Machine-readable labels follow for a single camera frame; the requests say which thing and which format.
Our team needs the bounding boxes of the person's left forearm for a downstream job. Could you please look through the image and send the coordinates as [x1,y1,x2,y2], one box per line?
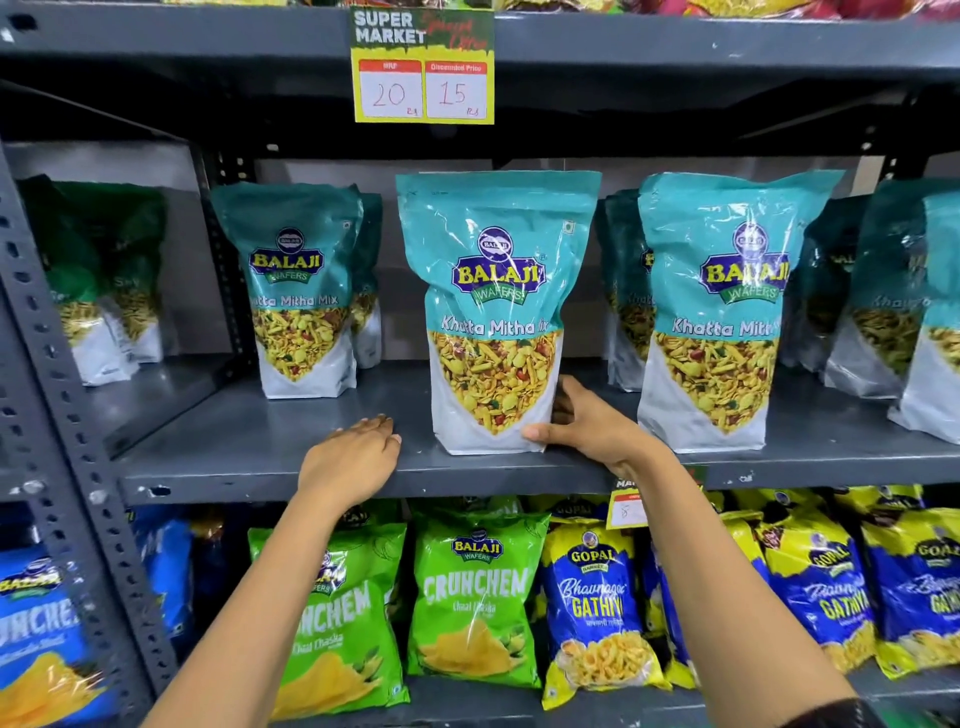
[141,483,376,728]

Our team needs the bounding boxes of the grey metal shelf rack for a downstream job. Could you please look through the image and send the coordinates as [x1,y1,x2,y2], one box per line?
[0,0,960,728]
[0,78,243,505]

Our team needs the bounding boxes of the yellow green price sign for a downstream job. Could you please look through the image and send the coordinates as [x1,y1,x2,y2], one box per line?
[349,6,496,126]

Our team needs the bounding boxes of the black sleeve cuff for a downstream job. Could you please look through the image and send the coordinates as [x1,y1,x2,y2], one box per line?
[778,697,888,728]

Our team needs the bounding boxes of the row of colourful packets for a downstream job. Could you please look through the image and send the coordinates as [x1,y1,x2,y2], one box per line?
[495,0,960,21]

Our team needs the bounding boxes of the light green chips packet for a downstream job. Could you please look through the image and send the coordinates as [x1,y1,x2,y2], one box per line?
[247,522,411,723]
[336,498,407,532]
[406,511,551,690]
[411,495,526,524]

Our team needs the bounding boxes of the row of teal packets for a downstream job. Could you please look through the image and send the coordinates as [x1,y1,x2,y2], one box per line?
[209,169,960,456]

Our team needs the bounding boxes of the person's left hand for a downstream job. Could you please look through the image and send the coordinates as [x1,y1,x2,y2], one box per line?
[297,414,403,519]

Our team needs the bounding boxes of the dark green snack packet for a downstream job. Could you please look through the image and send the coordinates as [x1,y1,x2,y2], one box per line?
[96,182,169,365]
[18,175,141,388]

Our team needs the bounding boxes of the small yellow price tag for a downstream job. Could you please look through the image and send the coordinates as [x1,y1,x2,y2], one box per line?
[606,480,651,531]

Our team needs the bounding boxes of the teal mix snack pouch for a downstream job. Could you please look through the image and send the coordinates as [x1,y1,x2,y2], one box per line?
[395,170,603,457]

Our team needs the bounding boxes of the person's right hand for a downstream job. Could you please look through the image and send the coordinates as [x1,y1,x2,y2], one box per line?
[522,375,666,482]

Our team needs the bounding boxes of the person's right forearm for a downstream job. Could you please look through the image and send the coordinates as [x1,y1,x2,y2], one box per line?
[619,447,860,728]

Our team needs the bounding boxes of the row of yellow blue packets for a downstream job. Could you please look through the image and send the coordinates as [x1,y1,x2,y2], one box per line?
[525,484,960,712]

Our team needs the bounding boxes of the blue chips packet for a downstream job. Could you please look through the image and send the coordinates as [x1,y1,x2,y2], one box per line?
[130,507,198,643]
[0,545,120,728]

